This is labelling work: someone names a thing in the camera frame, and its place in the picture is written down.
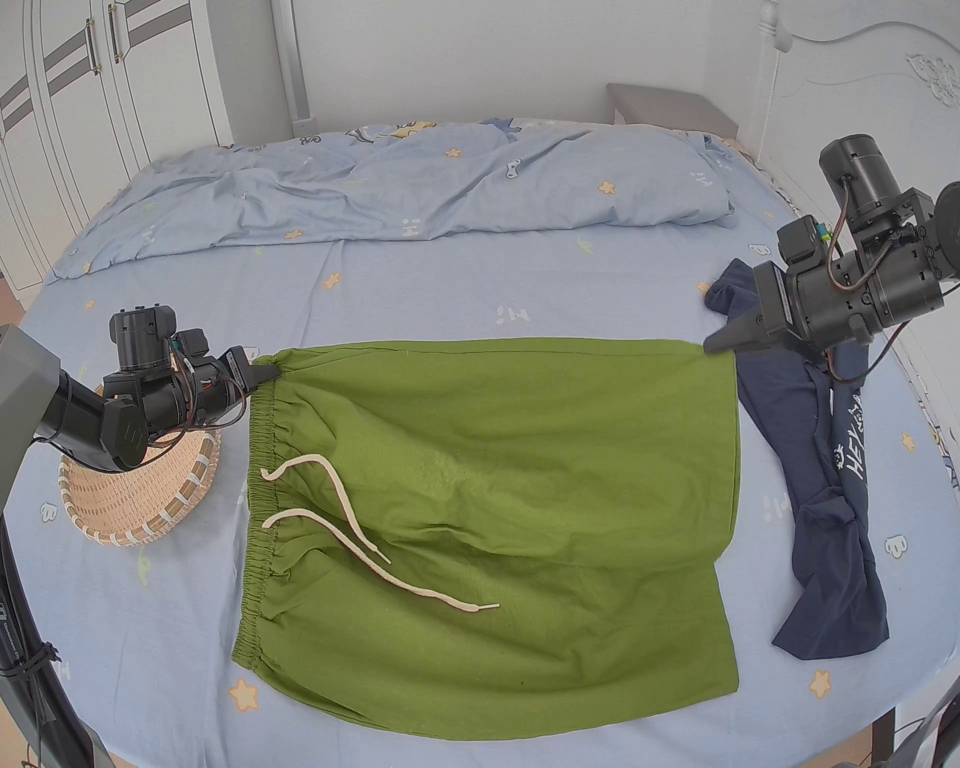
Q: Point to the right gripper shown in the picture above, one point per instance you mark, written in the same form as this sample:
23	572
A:
840	307

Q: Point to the dark blue printed T-shirt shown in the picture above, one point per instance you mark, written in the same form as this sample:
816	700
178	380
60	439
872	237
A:
825	510

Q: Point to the white wardrobe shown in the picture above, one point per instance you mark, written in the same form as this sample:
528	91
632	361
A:
90	135

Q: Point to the green shorts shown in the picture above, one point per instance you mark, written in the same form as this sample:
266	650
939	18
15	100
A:
525	487

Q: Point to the pale blue quilt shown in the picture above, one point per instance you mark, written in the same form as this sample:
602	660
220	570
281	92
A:
450	195

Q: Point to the grey bedside table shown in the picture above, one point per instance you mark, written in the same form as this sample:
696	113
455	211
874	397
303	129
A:
667	109

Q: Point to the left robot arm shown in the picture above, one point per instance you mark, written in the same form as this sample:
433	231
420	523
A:
82	420

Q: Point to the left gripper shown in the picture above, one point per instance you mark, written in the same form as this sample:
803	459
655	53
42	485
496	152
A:
206	397

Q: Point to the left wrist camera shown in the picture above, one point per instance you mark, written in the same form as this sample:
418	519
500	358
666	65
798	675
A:
191	343

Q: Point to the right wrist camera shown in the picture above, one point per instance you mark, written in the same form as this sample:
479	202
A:
801	244

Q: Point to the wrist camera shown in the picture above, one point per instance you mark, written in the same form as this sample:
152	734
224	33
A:
191	343
801	244

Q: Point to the round woven basket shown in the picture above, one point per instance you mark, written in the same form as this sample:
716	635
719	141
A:
127	502

